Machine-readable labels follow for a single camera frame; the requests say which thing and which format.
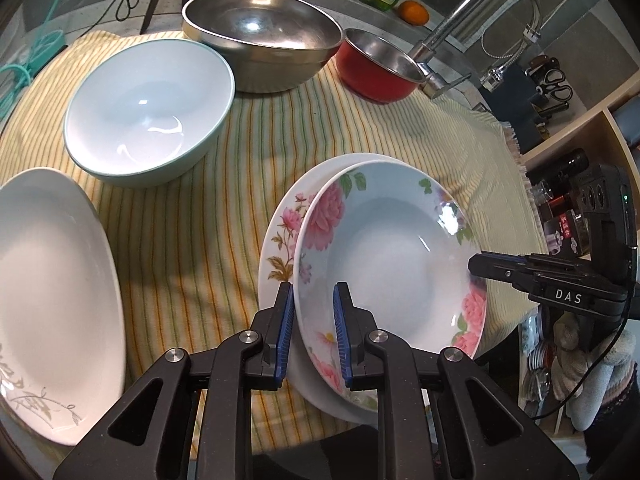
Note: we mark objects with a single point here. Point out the large steel bowl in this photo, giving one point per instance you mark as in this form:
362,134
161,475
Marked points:
260,25

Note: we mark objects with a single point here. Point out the wooden shelf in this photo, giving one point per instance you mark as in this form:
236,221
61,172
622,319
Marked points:
575,135

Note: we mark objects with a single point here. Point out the white plate grey leaf print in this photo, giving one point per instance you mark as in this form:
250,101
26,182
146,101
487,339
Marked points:
50,285

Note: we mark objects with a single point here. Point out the small stacked dishes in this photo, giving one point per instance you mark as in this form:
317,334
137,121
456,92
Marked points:
535,360

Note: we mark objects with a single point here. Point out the dark sparkly clothing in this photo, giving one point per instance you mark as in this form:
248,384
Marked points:
615,435

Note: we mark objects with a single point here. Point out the orange fruit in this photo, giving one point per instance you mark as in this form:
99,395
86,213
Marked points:
414,13

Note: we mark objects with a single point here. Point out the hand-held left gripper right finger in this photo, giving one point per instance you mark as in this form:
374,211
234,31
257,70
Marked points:
342,335

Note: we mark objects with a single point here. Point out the pale green white bowl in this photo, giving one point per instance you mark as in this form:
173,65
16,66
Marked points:
145,110

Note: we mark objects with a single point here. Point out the red label box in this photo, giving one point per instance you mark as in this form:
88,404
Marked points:
562,232

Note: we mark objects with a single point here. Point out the pink floral deep plate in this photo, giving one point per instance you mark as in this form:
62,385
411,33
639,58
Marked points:
395,260

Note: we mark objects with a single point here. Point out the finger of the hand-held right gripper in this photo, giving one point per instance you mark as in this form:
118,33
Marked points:
500,257
500,270

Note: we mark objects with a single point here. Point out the yellow striped cloth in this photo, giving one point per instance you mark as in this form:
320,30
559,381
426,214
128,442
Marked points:
200,240

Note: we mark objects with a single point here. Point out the person's right hand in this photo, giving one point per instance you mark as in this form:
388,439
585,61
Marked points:
575,365

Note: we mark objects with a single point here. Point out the white plate branch flower print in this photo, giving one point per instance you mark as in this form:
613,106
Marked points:
280,240

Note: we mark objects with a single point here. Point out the chrome faucet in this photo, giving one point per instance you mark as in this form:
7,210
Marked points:
440,35

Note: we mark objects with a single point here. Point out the dark utensil holder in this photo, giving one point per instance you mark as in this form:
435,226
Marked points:
520,110

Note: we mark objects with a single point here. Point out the red steel bowl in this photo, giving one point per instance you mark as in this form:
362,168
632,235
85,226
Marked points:
365,80

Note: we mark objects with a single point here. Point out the black cylindrical bottle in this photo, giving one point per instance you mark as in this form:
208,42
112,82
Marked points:
565,165

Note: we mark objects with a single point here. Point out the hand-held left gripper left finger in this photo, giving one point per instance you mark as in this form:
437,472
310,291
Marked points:
285,335

